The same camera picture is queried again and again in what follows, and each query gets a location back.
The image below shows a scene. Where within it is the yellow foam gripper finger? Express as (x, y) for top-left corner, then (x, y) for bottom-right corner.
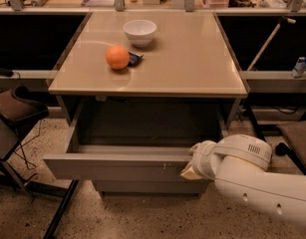
(188, 142), (201, 155)
(180, 166), (201, 180)

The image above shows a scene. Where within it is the grey top drawer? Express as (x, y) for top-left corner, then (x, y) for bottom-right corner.
(44, 97), (236, 181)

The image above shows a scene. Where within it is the grey drawer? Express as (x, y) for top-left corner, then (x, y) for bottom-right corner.
(44, 97), (236, 181)
(93, 180), (208, 194)

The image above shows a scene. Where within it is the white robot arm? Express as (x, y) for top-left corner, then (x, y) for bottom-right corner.
(180, 134), (306, 228)

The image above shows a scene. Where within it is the grey bottom drawer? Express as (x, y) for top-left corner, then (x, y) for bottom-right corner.
(93, 180), (208, 194)

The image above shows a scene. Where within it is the grey drawer cabinet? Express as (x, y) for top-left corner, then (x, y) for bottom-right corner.
(49, 11), (247, 197)

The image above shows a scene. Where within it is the black office chair right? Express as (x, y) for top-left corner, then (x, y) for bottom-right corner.
(243, 103), (306, 177)

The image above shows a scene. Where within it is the dark blue snack packet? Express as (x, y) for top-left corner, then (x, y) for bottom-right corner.
(129, 52), (143, 67)

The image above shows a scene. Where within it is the orange fruit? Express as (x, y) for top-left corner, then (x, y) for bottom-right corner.
(105, 46), (130, 70)

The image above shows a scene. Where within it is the white ceramic bowl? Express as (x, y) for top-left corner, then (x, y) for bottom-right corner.
(123, 20), (156, 47)

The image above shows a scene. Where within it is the black tripod leg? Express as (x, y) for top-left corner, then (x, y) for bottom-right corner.
(43, 180), (79, 239)

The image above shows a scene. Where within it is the white blue can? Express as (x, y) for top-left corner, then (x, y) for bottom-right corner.
(291, 57), (306, 78)

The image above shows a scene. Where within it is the brown office chair left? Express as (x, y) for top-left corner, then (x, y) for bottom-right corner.
(0, 85), (69, 199)

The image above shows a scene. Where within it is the black device on ledge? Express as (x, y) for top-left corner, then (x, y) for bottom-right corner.
(0, 68), (14, 77)

